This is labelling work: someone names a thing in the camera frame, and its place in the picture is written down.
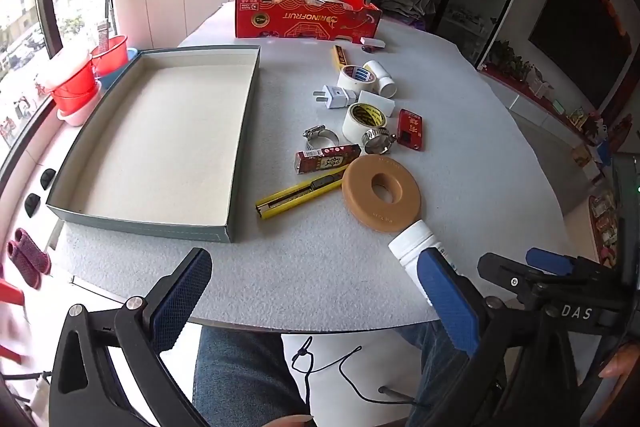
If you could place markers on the large white bottle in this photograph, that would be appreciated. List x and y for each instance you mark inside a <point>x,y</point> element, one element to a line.
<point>410,244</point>

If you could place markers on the person's right leg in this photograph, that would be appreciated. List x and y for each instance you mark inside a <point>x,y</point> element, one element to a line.
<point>435,357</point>

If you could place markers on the yellow utility knife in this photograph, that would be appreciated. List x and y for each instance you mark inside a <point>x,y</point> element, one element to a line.
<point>295,197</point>

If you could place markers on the white power adapter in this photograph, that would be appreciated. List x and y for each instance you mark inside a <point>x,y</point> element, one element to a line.
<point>340,98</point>

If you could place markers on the black-framed window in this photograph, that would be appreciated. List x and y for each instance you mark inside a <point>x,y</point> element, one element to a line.
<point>30,37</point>

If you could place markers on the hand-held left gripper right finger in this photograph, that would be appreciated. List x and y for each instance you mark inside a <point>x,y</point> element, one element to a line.
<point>447,302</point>

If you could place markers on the person's left leg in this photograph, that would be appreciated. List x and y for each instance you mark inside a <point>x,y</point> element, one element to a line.
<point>240,377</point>

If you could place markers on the red basin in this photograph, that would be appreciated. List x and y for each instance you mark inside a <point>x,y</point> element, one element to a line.
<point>110,54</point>

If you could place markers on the red printed cardboard box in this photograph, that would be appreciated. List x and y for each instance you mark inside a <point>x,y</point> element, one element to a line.
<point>300,19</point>

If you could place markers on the person's leg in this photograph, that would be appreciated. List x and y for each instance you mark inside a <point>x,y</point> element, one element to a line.
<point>240,377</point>
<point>435,357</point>

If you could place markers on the red plastic stool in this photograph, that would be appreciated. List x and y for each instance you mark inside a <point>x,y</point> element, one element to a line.
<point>10,307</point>

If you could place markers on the small white box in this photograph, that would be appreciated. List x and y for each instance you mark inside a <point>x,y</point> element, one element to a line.
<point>375,101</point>

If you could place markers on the tape roll blue red core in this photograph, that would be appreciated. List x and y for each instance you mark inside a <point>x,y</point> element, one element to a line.
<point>345,82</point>

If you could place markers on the pink basin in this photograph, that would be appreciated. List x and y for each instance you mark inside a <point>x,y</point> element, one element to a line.
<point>75,117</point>

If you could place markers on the clear plastic packet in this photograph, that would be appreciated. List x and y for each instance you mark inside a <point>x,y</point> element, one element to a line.
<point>330,2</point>

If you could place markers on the small white bottle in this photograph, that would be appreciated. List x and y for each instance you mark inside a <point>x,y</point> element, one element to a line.
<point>386,84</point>

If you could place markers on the tape roll yellow black core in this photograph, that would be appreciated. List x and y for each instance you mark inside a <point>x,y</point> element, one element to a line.
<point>350,124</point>

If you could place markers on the green potted plant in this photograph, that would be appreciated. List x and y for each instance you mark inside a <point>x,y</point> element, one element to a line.
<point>507,59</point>

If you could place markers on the white flat block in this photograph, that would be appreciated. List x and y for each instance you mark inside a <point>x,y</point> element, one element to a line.
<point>373,43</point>

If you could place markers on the red playing card box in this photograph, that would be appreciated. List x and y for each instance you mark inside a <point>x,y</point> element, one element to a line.
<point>325,158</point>

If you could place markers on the yellow blade case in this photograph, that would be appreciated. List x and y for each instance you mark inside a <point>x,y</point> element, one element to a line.
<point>340,57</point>

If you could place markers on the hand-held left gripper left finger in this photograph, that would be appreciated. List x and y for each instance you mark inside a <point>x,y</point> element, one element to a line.
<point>182,302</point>

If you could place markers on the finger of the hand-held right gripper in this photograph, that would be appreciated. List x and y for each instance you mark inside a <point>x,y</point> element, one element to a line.
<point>505,274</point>
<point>547,259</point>

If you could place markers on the black television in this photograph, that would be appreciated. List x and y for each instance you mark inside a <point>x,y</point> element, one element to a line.
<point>580,42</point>

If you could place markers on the blue basin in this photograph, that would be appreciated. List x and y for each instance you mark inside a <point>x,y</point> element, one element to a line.
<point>132,55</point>

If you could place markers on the person's right hand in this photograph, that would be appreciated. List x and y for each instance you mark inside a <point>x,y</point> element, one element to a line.
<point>622,359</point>

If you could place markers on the grey-green shallow tray box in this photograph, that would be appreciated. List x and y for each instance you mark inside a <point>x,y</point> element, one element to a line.
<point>165,132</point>

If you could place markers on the pile of folded cloth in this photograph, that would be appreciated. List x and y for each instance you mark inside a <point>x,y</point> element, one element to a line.
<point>405,7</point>

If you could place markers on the red bucket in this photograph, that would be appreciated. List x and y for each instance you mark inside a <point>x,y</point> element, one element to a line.
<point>75,87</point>

